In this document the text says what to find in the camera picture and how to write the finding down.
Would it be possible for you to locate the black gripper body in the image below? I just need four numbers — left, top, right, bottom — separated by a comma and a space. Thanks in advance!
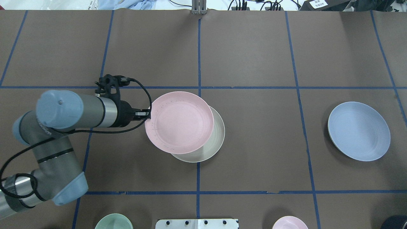
95, 74, 133, 128

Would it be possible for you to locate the pink plate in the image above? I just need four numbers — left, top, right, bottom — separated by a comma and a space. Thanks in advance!
144, 91, 215, 155

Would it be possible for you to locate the light blue plate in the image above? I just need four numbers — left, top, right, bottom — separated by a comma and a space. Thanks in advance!
327, 101, 391, 162

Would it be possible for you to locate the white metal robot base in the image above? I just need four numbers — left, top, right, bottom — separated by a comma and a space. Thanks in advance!
155, 219, 239, 229

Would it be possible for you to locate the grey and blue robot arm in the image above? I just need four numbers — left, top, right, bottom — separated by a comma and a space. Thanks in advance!
1, 74, 152, 219

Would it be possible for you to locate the white cream plate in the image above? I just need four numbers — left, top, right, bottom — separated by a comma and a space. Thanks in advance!
172, 107, 225, 163

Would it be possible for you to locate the light blue cloth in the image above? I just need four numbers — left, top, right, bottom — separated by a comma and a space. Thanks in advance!
97, 0, 156, 10

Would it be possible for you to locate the green bowl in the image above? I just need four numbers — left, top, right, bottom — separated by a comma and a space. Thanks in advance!
95, 213, 133, 229

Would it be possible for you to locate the black box with label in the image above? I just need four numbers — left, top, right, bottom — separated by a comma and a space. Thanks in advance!
300, 0, 357, 11

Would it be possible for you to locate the dark blue pot with lid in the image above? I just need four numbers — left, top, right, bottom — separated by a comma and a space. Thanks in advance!
380, 215, 407, 229

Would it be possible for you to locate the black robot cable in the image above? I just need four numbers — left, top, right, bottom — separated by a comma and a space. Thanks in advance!
0, 78, 153, 209

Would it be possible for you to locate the grey metal camera bracket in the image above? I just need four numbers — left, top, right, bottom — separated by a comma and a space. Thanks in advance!
191, 0, 207, 15

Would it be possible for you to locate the black cables bundle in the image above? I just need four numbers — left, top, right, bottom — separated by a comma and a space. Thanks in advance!
169, 0, 306, 11

